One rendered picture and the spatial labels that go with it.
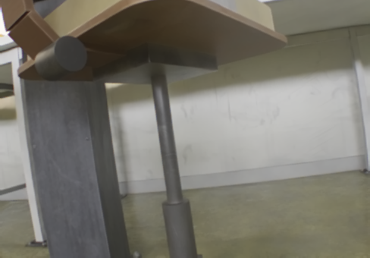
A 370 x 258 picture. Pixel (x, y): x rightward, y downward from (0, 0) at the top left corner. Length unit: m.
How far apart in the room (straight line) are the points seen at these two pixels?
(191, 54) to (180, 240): 0.32
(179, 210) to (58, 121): 0.45
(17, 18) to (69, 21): 0.07
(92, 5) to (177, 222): 0.36
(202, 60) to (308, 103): 1.49
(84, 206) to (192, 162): 1.25
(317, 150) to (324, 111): 0.25
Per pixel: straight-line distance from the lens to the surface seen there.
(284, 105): 1.94
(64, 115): 0.82
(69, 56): 0.33
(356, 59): 1.94
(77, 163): 0.81
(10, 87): 2.28
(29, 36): 0.40
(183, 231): 0.52
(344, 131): 2.02
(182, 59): 0.47
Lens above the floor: 0.43
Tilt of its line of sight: 1 degrees up
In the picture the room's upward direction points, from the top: 8 degrees counter-clockwise
